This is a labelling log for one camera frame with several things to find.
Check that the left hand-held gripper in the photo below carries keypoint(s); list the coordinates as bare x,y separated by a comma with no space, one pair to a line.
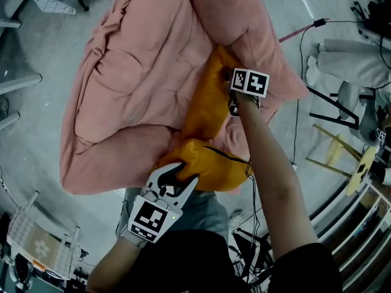
149,218

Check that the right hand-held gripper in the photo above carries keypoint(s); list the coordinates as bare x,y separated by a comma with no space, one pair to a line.
250,82

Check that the orange pillow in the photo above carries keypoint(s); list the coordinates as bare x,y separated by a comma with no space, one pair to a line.
207,102
220,172

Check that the pink padded sofa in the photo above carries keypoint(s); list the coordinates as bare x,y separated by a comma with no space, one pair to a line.
137,72

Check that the person's right forearm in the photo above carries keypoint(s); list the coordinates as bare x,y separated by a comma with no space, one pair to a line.
275,179

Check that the person's left forearm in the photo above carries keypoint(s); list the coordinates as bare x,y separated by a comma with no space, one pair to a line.
113,267

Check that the pink tape strip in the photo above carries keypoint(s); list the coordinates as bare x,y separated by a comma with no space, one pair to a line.
293,34

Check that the person's black shirt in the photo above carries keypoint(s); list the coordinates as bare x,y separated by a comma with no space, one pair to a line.
189,264

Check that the black power adapter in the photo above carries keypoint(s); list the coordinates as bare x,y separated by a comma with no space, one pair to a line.
319,22

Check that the grey chair with black legs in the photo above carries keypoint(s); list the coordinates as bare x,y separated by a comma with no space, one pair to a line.
349,96

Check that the small black square object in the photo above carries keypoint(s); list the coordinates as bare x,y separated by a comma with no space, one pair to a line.
362,168

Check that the round wooden table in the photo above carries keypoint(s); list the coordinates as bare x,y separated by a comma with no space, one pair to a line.
371,156

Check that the table with floral cloth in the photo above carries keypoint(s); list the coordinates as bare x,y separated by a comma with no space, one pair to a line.
36,243

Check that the long black device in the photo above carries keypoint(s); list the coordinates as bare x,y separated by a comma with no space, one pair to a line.
364,177

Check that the white shelf unit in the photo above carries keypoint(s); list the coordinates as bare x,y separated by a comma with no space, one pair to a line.
378,194

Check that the white desk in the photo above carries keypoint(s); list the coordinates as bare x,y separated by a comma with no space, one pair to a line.
21,82

